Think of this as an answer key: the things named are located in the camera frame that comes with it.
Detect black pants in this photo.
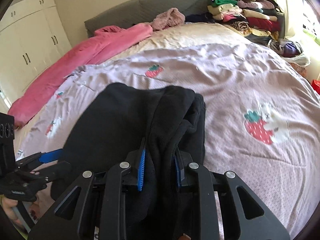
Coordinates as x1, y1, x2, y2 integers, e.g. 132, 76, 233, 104
50, 83, 206, 239

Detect purple clothes pile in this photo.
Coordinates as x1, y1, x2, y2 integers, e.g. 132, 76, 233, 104
267, 38, 311, 68

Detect stack of folded clothes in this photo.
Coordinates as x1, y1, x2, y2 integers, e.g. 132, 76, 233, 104
208, 0, 285, 40

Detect left hand red nails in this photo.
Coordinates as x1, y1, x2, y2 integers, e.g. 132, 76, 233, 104
1, 169, 41, 230

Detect right hand thumb tip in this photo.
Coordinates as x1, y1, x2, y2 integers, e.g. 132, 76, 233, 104
179, 234, 191, 240

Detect lilac strawberry duvet cover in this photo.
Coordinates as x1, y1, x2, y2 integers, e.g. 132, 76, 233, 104
15, 43, 319, 237

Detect white wardrobe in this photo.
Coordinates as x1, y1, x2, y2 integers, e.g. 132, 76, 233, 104
1, 0, 71, 103

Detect pink blanket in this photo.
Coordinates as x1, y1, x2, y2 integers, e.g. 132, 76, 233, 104
8, 23, 153, 128

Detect beige bed sheet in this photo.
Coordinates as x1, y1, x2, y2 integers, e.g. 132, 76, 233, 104
12, 22, 249, 131

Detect dusty pink fluffy garment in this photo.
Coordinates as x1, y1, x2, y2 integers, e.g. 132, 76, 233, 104
150, 8, 185, 31

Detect red bag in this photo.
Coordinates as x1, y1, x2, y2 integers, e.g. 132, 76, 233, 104
311, 79, 320, 95

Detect grey bed headboard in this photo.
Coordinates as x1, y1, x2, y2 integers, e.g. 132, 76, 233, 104
84, 0, 212, 37

